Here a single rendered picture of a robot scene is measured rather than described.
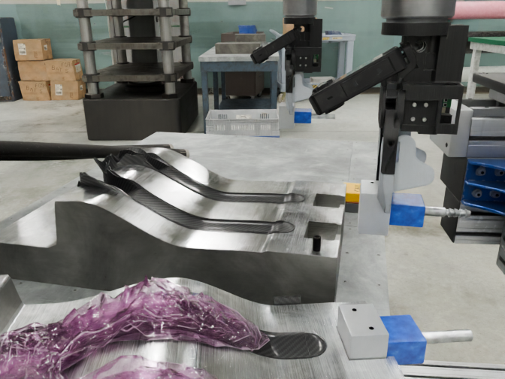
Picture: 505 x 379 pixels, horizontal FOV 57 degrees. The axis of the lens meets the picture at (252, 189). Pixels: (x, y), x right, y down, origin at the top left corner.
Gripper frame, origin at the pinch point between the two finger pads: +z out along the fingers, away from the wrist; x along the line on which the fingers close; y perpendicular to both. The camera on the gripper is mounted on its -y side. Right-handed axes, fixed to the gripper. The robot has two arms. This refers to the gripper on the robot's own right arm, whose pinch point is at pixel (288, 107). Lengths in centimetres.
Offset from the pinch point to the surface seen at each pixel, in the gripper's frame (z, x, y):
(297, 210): 6.0, -47.9, 4.8
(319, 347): 10, -73, 8
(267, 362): 9, -76, 4
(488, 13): -16, 514, 199
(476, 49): 16, 394, 156
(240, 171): 14.9, -4.4, -11.3
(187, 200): 5.5, -47.0, -12.1
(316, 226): 7, -51, 8
